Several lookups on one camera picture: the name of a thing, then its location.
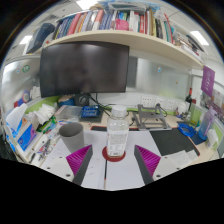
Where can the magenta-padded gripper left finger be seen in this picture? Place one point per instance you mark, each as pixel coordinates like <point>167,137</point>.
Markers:
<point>78,160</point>

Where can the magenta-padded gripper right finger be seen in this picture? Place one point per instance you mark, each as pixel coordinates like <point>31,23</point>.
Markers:
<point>150,160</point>

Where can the clear plastic water bottle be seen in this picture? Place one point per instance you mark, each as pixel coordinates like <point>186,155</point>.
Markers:
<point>117,133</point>

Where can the handwritten white paper sheet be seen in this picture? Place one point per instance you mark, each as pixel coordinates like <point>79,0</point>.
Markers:
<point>98,168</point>

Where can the grey ribbed cup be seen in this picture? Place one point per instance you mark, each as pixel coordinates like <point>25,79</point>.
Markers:
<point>71,138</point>

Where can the blank white paper sheet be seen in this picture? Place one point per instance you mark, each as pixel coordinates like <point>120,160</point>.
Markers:
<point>123,175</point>

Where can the black desk mat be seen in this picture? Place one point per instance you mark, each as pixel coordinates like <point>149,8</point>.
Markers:
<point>173,140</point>

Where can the white booklet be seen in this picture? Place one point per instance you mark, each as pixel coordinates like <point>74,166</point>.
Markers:
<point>181,158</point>

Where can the flat round red coaster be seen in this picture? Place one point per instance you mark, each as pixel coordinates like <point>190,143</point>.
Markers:
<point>113,159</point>

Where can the grey metal laptop stand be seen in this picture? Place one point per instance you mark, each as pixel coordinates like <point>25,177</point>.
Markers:
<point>151,117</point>

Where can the clear plastic box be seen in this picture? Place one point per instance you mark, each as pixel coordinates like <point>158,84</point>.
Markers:
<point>68,113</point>

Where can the small blue electronics box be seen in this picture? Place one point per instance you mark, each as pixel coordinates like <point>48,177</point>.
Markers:
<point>90,111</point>

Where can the blue tissue box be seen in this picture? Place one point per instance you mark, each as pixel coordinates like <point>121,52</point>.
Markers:
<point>26,136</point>

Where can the stack of white napkins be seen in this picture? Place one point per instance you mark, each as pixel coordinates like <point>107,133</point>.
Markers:
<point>45,113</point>

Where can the blue round container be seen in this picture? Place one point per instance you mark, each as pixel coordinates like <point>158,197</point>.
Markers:
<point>66,100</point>

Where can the white tissue pack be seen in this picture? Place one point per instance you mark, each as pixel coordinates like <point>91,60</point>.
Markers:
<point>212,138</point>

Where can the translucent purple drink bottle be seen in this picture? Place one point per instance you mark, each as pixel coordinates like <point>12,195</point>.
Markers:
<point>206,125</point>

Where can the dark wine bottle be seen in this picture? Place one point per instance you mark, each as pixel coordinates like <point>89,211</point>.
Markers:
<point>188,96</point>

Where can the colourful partition poster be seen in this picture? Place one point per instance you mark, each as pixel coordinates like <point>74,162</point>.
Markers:
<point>219,101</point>

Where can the black computer monitor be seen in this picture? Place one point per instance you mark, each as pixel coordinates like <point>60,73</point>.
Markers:
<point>83,68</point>

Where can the purple hanging banner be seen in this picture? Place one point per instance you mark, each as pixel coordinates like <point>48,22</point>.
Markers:
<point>208,81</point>

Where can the white wall socket row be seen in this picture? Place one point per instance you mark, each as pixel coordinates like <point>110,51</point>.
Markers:
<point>156,102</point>

